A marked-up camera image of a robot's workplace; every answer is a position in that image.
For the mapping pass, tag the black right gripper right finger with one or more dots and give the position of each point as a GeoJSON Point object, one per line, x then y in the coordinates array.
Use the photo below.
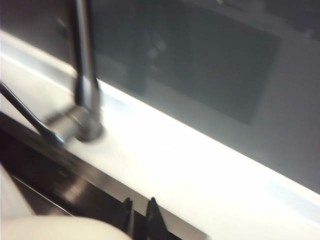
{"type": "Point", "coordinates": [155, 222]}

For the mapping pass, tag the black undermount sink basin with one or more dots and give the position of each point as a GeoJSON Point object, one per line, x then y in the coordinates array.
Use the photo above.
{"type": "Point", "coordinates": [75, 185]}

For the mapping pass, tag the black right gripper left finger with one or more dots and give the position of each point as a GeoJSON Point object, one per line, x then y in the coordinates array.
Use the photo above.
{"type": "Point", "coordinates": [128, 215]}

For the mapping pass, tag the white Starbucks ceramic mug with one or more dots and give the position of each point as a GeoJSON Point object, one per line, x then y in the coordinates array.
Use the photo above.
{"type": "Point", "coordinates": [62, 228]}

